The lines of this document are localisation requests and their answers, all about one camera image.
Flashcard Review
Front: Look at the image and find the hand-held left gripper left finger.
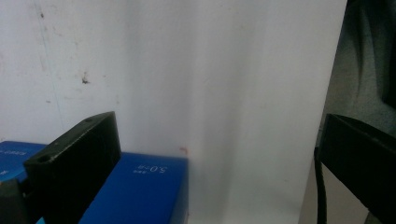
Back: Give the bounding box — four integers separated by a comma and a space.
22, 111, 122, 224

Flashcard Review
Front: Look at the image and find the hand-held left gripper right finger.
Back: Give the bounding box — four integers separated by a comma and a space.
318, 113, 396, 224

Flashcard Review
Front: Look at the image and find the blue box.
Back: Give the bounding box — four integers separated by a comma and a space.
0, 140, 190, 224

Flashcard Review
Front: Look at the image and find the dark cloth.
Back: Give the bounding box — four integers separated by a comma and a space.
320, 0, 396, 138

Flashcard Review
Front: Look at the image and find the black cable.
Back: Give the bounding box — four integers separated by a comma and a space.
313, 147, 329, 224

